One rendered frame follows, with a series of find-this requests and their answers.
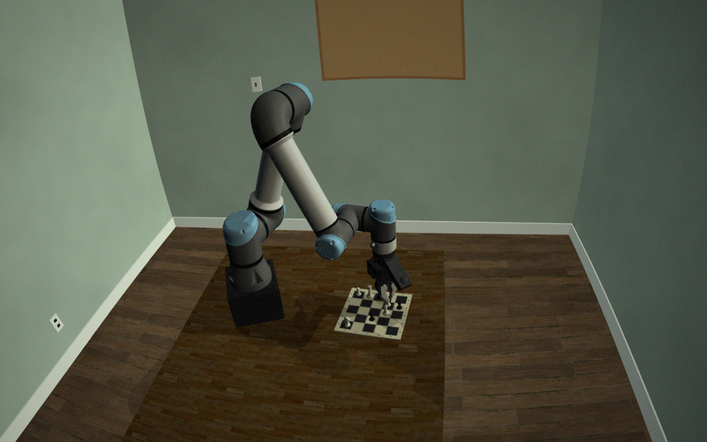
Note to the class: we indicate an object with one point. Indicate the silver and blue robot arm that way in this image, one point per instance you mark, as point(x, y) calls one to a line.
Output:
point(276, 116)

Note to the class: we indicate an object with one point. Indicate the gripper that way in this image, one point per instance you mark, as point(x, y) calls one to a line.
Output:
point(383, 281)

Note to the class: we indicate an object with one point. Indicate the black and cream chessboard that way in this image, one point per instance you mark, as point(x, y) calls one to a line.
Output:
point(358, 309)

